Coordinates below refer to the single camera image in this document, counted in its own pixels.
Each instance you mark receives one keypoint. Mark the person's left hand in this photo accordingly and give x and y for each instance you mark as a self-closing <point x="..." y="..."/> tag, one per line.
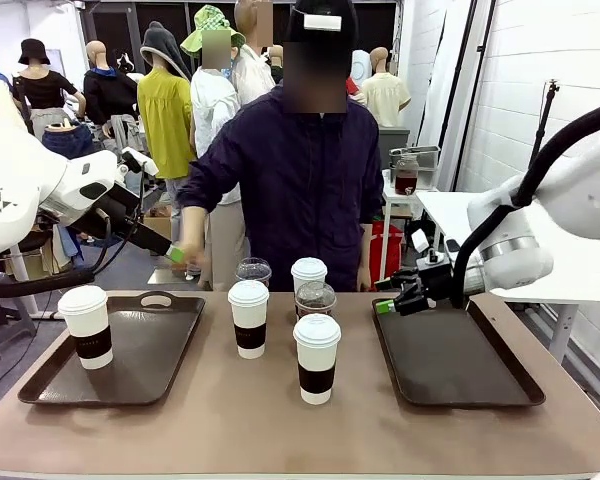
<point x="365" y="272"/>

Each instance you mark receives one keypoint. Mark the cardboard box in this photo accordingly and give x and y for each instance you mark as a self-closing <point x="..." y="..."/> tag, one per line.
<point x="157" y="227"/>

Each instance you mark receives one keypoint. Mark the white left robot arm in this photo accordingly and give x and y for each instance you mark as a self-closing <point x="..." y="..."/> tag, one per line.
<point x="10" y="165"/>

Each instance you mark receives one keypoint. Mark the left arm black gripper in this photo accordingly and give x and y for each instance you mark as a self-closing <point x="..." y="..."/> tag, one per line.
<point x="130" y="220"/>

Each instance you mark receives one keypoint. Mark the grey cabinet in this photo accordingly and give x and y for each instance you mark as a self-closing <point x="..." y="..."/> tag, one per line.
<point x="394" y="145"/>

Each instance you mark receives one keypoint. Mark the mannequin with green checkered hat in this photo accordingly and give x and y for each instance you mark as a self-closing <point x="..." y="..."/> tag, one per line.
<point x="212" y="105"/>

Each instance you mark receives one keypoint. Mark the white paper coffee cup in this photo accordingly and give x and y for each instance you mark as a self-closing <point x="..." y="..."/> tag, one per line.
<point x="309" y="272"/>
<point x="250" y="320"/>
<point x="317" y="360"/>
<point x="87" y="325"/>

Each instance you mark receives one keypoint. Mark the brown plastic serving tray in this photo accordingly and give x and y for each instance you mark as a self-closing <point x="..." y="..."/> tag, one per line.
<point x="145" y="350"/>
<point x="455" y="360"/>

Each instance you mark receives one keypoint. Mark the person in red shirt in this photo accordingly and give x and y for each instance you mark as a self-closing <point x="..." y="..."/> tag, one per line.
<point x="356" y="92"/>

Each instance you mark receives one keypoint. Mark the mannequin torso in blue jeans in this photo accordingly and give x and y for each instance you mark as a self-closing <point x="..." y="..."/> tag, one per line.
<point x="67" y="140"/>

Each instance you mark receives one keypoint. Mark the glass jar with dark liquid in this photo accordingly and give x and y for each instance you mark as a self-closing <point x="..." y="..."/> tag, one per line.
<point x="406" y="177"/>

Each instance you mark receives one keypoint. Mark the tall mannequin in white shirt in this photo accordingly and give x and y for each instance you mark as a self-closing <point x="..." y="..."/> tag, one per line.
<point x="252" y="70"/>

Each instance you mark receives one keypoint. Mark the small white side table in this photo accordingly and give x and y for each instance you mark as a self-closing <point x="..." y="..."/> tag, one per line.
<point x="392" y="205"/>

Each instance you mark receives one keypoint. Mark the clear plastic iced coffee cup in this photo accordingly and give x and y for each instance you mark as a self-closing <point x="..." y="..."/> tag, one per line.
<point x="315" y="297"/>
<point x="253" y="270"/>

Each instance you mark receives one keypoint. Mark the white oval appliance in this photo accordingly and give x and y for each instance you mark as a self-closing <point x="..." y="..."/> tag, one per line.
<point x="361" y="67"/>

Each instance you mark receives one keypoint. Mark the person's right hand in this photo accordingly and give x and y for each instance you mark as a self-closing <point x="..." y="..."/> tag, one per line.
<point x="197" y="262"/>

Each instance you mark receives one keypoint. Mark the person in dark purple jacket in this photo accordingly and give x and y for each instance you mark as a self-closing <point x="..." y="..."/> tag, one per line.
<point x="300" y="190"/>

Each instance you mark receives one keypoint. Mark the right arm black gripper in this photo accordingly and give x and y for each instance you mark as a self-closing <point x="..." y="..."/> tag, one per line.
<point x="435" y="285"/>

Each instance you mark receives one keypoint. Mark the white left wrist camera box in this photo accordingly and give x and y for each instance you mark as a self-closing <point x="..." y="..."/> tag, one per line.
<point x="140" y="160"/>

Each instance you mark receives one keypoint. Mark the mannequin in black hoodie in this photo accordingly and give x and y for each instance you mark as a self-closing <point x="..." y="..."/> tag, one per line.
<point x="107" y="90"/>

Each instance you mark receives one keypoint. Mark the mannequin with black bucket hat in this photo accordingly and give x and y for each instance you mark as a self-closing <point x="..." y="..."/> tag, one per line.
<point x="42" y="85"/>

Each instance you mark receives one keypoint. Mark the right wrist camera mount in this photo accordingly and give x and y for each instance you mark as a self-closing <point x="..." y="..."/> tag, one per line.
<point x="432" y="260"/>

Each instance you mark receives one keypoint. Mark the mannequin in yellow top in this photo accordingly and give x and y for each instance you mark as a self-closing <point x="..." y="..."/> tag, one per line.
<point x="165" y="125"/>

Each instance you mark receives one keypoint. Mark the grey plastic stool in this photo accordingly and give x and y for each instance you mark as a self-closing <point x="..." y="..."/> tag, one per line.
<point x="2" y="320"/>

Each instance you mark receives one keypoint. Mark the black tripod stand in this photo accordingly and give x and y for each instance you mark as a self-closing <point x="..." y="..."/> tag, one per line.
<point x="545" y="120"/>

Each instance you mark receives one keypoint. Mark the person's right forearm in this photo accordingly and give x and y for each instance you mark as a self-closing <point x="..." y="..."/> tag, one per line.
<point x="192" y="225"/>

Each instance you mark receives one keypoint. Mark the large white table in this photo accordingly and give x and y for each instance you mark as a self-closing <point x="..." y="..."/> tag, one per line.
<point x="450" y="215"/>

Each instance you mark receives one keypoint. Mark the person's left forearm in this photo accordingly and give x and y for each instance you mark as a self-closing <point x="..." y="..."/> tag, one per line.
<point x="366" y="237"/>

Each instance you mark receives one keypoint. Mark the red bag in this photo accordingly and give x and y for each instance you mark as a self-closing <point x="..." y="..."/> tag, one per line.
<point x="386" y="255"/>

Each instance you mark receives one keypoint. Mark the metal rectangular container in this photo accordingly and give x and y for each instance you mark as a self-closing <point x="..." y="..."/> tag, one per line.
<point x="427" y="160"/>

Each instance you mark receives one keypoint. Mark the white head-mounted camera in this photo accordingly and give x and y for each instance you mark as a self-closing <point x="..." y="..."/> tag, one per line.
<point x="322" y="22"/>

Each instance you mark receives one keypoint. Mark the mannequin in cream shirt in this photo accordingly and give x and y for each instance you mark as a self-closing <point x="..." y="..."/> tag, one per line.
<point x="386" y="97"/>

